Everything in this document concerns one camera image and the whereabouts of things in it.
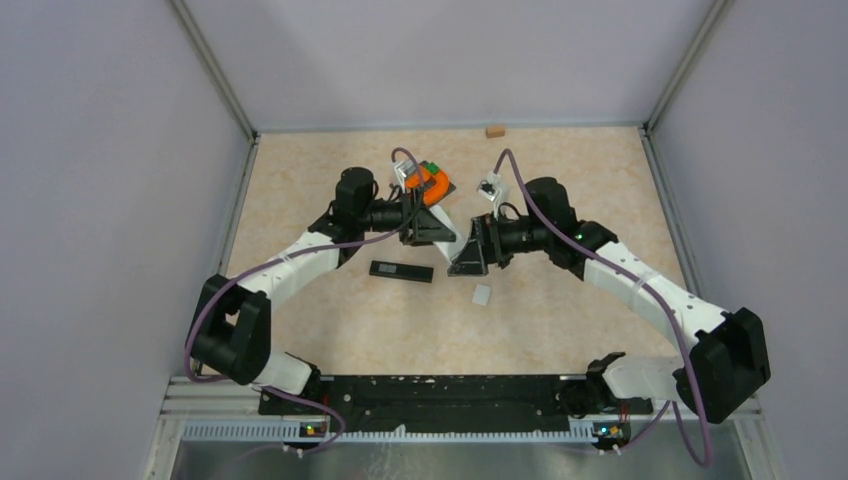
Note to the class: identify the orange plastic ring toy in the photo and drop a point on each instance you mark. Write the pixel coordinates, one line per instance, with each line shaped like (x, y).
(433, 186)

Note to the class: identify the black remote control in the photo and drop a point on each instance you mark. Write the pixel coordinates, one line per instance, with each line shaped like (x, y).
(401, 271)

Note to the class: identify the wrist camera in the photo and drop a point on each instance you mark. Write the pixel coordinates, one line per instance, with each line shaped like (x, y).
(493, 189)
(406, 173)

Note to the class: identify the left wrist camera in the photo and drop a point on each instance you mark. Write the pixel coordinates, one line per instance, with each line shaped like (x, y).
(406, 173)

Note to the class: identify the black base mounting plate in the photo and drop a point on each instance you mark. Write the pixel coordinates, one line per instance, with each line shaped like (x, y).
(457, 403)

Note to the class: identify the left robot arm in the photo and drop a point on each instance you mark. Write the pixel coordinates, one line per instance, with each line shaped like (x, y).
(231, 330)

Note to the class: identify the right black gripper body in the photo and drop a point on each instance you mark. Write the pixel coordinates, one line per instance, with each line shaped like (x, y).
(487, 230)

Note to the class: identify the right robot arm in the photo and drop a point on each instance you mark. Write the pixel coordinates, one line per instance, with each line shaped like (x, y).
(724, 358)

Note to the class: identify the white remote control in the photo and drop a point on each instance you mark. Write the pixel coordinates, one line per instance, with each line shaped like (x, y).
(449, 249)

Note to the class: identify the white battery cover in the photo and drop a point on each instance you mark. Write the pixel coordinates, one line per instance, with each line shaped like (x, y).
(481, 295)

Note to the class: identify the small wooden block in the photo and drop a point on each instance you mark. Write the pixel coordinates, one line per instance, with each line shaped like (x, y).
(495, 131)

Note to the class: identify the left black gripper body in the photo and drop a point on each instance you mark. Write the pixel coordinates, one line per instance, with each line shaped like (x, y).
(410, 233)

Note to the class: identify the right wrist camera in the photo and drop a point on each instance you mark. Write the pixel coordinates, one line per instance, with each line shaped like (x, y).
(493, 189)

